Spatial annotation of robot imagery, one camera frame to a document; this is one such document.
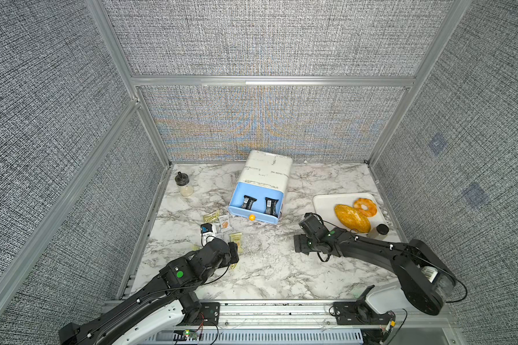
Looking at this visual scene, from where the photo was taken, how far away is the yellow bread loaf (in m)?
0.94

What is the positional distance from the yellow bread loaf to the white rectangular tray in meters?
0.02

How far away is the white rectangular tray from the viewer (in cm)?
95
